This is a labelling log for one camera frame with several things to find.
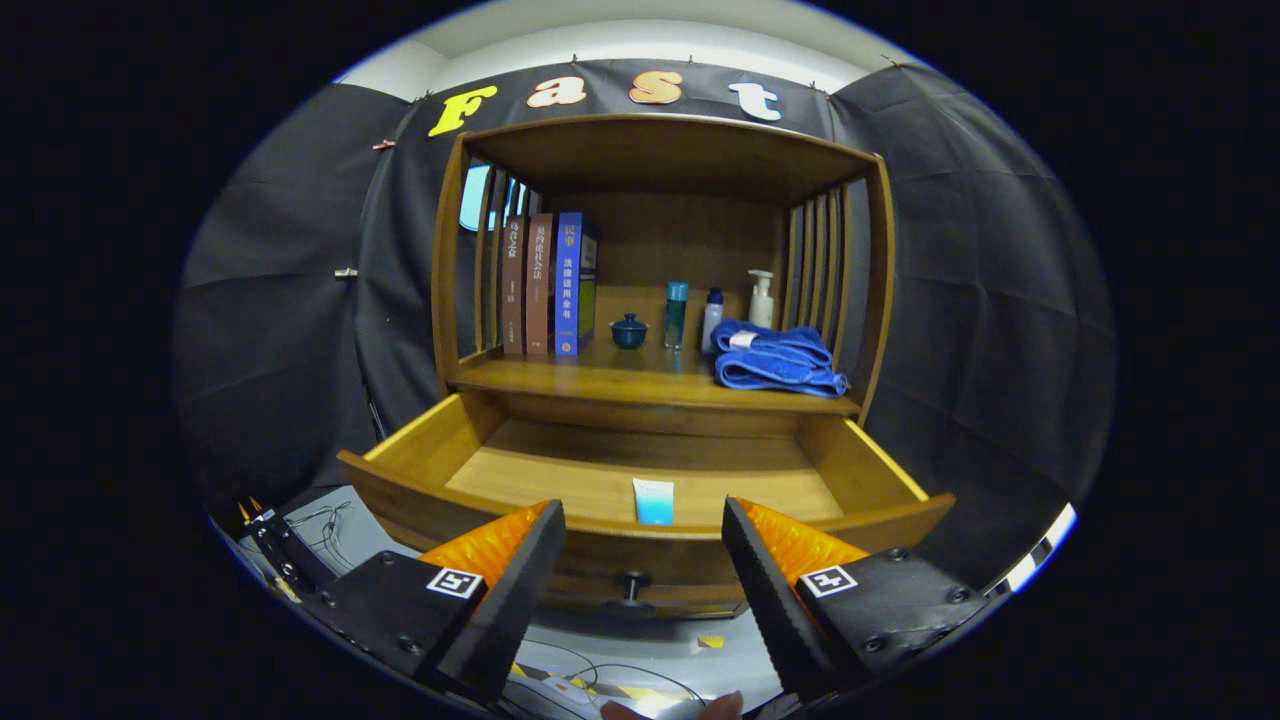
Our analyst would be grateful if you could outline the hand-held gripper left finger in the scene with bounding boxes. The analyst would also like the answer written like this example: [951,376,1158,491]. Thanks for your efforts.
[300,499,567,706]

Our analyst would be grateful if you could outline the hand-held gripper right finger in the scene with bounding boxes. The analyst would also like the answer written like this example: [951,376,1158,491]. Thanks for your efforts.
[720,496,991,701]

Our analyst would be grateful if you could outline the wooden drawer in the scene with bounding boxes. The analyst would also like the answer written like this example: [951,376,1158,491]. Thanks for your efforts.
[337,392,956,617]

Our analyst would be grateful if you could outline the light blue tube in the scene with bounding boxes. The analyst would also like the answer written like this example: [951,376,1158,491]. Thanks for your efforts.
[632,478,676,527]

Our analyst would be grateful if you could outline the wooden countertop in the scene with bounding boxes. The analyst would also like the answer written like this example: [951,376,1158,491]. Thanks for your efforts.
[450,340,863,419]

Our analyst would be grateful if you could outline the wooden cabinet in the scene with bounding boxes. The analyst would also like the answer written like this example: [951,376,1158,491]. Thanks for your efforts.
[335,112,956,621]

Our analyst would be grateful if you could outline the blue folded towel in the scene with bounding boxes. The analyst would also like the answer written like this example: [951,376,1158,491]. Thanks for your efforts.
[711,318,851,399]

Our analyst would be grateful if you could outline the dark brown book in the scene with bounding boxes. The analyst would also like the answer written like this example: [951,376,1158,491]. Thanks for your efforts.
[500,215,529,356]

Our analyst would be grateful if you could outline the reddish brown book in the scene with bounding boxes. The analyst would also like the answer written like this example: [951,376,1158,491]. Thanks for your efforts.
[525,212,557,358]

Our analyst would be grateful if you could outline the blue book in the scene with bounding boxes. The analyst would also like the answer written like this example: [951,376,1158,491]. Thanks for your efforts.
[553,211,601,358]

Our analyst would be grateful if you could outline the thin floor cables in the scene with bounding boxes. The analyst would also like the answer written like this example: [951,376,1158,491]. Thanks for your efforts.
[500,640,707,717]

